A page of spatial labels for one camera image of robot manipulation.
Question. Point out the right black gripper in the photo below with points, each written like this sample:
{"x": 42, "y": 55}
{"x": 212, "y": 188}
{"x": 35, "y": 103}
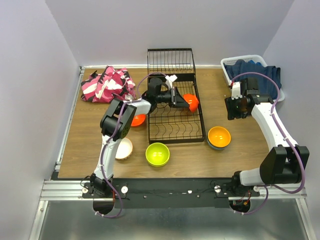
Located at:
{"x": 231, "y": 112}

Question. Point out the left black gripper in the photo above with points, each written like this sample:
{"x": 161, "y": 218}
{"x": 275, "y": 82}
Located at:
{"x": 176, "y": 99}

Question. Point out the orange bowl top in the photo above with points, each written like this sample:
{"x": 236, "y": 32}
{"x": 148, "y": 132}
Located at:
{"x": 192, "y": 101}

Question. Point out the orange bowl bottom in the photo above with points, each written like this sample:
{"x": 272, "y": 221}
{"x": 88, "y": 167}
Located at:
{"x": 138, "y": 120}

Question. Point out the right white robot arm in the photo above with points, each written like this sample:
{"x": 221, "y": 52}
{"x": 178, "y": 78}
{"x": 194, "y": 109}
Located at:
{"x": 284, "y": 166}

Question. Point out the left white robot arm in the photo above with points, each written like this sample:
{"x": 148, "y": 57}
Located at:
{"x": 116, "y": 123}

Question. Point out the dark blue jeans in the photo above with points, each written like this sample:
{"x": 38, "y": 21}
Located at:
{"x": 250, "y": 69}

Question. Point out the yellow orange bowl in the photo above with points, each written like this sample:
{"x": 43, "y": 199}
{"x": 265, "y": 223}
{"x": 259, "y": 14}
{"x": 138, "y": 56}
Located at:
{"x": 219, "y": 137}

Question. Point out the blue bowl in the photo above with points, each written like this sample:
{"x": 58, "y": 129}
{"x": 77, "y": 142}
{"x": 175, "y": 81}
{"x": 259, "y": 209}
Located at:
{"x": 215, "y": 147}

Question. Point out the white plastic basket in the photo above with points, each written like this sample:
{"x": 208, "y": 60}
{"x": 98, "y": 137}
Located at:
{"x": 232, "y": 60}

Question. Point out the lime green bowl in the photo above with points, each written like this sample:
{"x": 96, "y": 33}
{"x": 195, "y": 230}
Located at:
{"x": 157, "y": 154}

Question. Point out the pink camouflage cloth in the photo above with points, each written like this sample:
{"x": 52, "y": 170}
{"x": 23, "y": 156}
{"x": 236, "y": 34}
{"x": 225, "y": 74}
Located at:
{"x": 111, "y": 83}

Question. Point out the white pink bowl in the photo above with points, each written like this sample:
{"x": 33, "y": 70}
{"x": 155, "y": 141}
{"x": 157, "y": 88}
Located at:
{"x": 124, "y": 149}

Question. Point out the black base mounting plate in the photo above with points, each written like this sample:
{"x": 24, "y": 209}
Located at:
{"x": 167, "y": 193}

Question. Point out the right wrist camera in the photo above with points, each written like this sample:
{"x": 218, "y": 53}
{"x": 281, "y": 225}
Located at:
{"x": 236, "y": 91}

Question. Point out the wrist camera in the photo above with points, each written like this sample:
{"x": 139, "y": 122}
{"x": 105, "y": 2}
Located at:
{"x": 236, "y": 91}
{"x": 170, "y": 79}

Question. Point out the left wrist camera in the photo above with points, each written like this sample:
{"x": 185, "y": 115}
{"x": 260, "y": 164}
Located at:
{"x": 170, "y": 79}

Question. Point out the black wire dish rack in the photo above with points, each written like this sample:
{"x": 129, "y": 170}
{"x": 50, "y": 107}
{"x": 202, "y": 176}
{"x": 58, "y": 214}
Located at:
{"x": 176, "y": 113}

